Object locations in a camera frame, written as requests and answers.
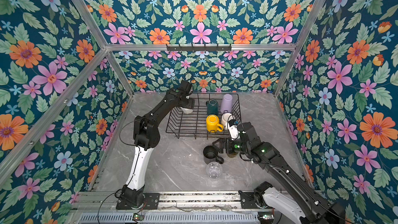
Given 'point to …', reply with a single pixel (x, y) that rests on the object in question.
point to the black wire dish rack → (194, 125)
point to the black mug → (210, 155)
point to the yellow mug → (212, 124)
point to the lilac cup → (226, 104)
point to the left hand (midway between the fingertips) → (190, 100)
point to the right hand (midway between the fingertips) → (219, 142)
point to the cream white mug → (187, 111)
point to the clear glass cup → (214, 170)
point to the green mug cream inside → (212, 107)
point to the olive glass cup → (231, 153)
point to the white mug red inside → (225, 116)
